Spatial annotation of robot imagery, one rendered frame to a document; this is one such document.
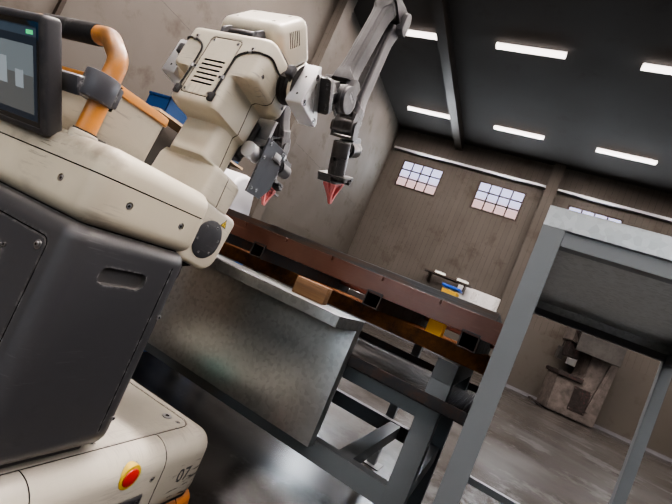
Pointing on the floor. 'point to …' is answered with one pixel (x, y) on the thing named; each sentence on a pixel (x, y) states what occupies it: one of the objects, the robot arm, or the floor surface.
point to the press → (581, 377)
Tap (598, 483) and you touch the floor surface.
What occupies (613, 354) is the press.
